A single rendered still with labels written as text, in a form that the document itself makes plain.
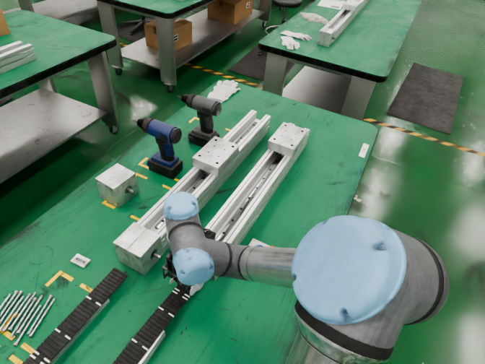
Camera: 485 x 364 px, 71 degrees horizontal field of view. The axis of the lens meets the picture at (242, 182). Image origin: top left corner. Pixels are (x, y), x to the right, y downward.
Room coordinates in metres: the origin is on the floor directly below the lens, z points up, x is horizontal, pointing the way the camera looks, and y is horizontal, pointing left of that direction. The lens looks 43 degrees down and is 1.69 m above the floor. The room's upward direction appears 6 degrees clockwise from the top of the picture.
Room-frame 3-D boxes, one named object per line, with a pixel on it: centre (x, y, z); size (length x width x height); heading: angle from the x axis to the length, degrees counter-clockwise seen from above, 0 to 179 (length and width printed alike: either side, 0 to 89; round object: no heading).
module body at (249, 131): (0.99, 0.11, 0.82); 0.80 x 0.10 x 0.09; 156
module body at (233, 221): (0.92, -0.07, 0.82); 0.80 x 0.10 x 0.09; 156
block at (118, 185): (0.83, 0.43, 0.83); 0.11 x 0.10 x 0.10; 62
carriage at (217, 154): (0.99, 0.11, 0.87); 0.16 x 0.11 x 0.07; 156
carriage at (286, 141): (1.14, -0.17, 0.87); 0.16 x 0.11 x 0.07; 156
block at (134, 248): (0.58, 0.28, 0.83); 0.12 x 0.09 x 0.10; 66
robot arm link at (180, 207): (0.49, 0.13, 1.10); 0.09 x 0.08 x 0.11; 22
